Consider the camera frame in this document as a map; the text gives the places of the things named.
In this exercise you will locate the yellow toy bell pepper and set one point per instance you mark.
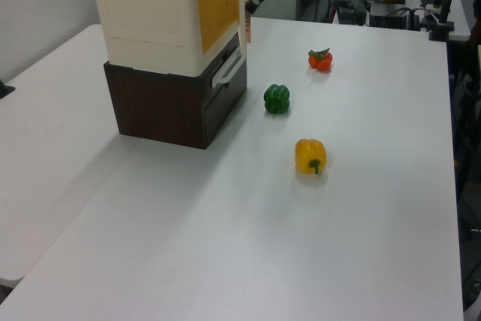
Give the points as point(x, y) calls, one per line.
point(309, 153)

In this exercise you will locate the black electronics box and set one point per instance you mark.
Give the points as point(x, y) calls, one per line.
point(391, 18)
point(351, 11)

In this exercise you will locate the cabinet door with yellow panel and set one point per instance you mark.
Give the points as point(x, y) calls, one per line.
point(218, 1)

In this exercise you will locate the white background desk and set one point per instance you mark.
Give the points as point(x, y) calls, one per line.
point(458, 16)

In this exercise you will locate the black table clamp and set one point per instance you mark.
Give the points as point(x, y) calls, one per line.
point(5, 89)
point(440, 31)

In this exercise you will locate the orange toy tomato bunch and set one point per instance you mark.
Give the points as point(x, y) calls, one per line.
point(320, 61)

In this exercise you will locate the green toy bell pepper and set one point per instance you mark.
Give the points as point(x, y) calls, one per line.
point(277, 98)

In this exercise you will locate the dark brown wooden drawer box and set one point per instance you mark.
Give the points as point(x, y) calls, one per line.
point(158, 106)

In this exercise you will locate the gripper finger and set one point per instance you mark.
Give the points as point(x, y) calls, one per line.
point(257, 0)
point(250, 5)

